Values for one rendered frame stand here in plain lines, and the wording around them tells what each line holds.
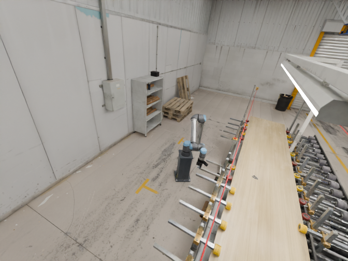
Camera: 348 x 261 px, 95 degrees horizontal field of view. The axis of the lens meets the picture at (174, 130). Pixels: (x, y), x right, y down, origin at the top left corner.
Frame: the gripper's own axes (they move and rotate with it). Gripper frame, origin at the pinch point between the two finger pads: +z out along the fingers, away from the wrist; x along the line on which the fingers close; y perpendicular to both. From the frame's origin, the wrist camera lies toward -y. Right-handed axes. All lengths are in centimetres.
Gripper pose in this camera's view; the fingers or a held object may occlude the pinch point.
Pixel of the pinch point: (200, 169)
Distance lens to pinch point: 253.3
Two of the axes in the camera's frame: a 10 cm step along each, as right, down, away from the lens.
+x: -4.8, 4.0, -7.8
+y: -8.7, -3.2, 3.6
